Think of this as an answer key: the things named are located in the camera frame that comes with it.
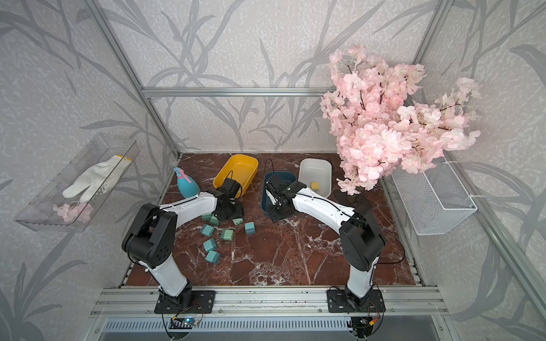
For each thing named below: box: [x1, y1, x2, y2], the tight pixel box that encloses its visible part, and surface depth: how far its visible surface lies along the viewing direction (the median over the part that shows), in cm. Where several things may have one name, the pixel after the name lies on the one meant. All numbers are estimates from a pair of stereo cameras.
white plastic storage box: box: [297, 157, 333, 199], surface depth 111 cm
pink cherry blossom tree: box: [320, 45, 482, 195], surface depth 56 cm
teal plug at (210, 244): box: [203, 237, 217, 252], surface depth 87 cm
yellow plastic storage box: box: [212, 154, 259, 199], surface depth 113 cm
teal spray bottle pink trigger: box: [173, 166, 200, 199], surface depth 98 cm
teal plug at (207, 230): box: [200, 223, 214, 238], surface depth 91 cm
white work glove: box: [62, 155, 133, 203], surface depth 68 cm
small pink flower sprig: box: [52, 201, 94, 224], surface depth 60 cm
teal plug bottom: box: [205, 250, 222, 265], surface depth 84 cm
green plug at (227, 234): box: [221, 228, 234, 241], surface depth 90 cm
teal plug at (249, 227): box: [244, 221, 256, 236], surface depth 92 cm
